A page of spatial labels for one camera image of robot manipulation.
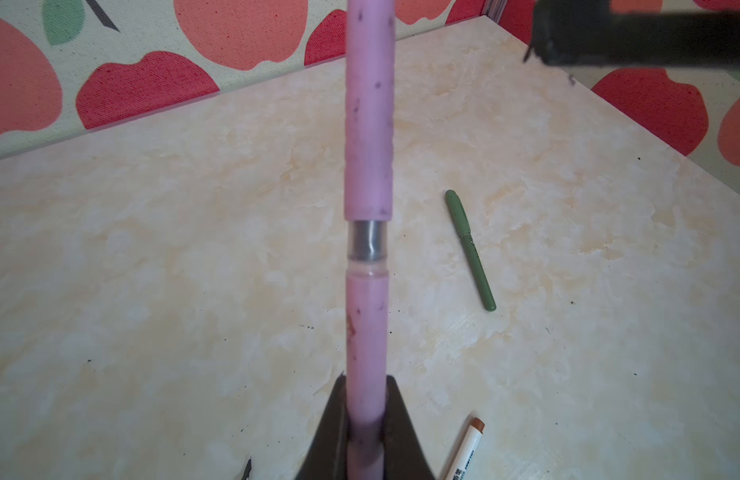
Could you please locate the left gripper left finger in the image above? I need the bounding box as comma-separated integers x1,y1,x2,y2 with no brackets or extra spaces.
295,375,349,480

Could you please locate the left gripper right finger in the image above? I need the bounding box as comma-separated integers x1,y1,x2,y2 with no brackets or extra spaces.
382,375,435,480

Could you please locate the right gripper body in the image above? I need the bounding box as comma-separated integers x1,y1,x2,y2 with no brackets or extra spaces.
526,1,740,68

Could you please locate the pink pen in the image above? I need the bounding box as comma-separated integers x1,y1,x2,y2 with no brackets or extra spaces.
346,220,389,479

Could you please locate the dark green pen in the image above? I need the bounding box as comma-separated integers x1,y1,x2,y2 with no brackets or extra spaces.
445,189,497,312

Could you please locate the pink pen cap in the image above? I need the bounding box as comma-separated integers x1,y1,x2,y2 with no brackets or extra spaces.
344,1,396,221

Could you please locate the white pen brown end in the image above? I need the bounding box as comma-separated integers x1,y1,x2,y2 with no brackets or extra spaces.
444,417,485,480

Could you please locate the light green pen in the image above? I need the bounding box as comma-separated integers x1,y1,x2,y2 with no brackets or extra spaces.
240,459,252,480

